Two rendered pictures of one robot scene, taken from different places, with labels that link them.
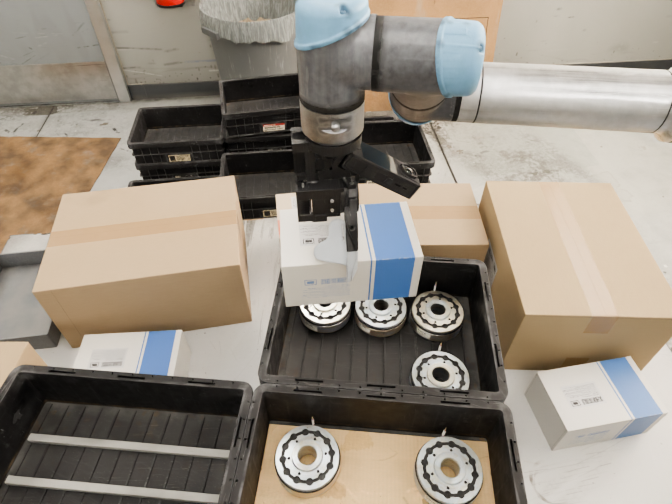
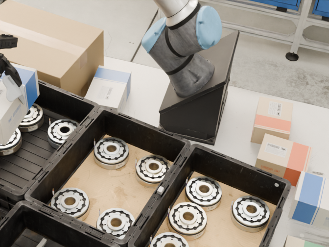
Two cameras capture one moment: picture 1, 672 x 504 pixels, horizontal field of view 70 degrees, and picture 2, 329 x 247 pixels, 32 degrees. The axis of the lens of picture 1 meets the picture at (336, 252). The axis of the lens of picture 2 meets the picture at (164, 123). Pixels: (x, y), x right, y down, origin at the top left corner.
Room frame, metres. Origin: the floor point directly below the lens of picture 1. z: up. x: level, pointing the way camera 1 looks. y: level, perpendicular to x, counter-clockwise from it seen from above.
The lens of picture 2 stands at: (-0.21, 0.86, 2.11)
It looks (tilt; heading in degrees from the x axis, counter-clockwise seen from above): 45 degrees down; 288
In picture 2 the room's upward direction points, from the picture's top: 6 degrees clockwise
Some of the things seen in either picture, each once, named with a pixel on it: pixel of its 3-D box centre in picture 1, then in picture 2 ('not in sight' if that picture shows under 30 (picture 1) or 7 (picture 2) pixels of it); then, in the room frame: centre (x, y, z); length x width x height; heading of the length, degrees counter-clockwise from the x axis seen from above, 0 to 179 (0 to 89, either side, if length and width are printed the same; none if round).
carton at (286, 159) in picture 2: not in sight; (282, 160); (-0.21, -0.47, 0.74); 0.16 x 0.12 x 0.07; 2
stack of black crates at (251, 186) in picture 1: (275, 205); not in sight; (1.52, 0.25, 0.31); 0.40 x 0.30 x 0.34; 96
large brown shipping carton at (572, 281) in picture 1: (558, 270); (34, 58); (0.73, -0.51, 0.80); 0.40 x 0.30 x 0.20; 178
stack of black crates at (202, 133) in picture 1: (187, 155); not in sight; (1.87, 0.69, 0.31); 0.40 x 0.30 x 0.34; 96
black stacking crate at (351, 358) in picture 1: (380, 334); (22, 143); (0.51, -0.08, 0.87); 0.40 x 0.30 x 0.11; 85
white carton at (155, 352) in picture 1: (133, 369); not in sight; (0.51, 0.42, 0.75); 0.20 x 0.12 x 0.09; 94
